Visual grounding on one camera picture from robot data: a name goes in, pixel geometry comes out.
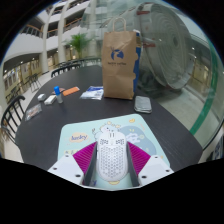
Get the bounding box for orange flat packet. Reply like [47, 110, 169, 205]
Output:
[62, 86, 81, 97]

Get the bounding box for white perforated computer mouse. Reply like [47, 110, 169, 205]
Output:
[95, 129, 129, 183]

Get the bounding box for brown flat packet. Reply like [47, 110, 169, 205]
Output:
[51, 87, 66, 95]

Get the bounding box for green potted palm plant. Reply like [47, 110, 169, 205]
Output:
[64, 32, 91, 60]

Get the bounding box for white and blue pouch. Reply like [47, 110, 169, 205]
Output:
[79, 85, 105, 101]

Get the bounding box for large white cylindrical model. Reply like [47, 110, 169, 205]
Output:
[133, 2, 198, 91]

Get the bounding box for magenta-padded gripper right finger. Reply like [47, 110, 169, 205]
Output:
[126, 142, 175, 188]

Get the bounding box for brown paper carrier bag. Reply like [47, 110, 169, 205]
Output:
[101, 16, 141, 101]

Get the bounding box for black chairs beyond table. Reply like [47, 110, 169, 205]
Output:
[49, 57, 102, 79]

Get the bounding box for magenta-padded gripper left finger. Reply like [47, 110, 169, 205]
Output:
[47, 141, 99, 187]

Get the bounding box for small blue-capped bottle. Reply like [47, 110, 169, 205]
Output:
[53, 85, 64, 104]

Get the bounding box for flat white box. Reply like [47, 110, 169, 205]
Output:
[43, 94, 58, 106]

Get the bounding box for clear plastic snack packet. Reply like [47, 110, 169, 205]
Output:
[25, 103, 43, 122]

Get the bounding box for distant black chairs group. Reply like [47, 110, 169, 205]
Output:
[4, 73, 43, 101]

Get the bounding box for black spindle-back chair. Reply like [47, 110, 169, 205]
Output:
[0, 94, 27, 144]

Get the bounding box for pale green printed mouse pad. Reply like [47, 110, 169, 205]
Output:
[57, 113, 171, 188]

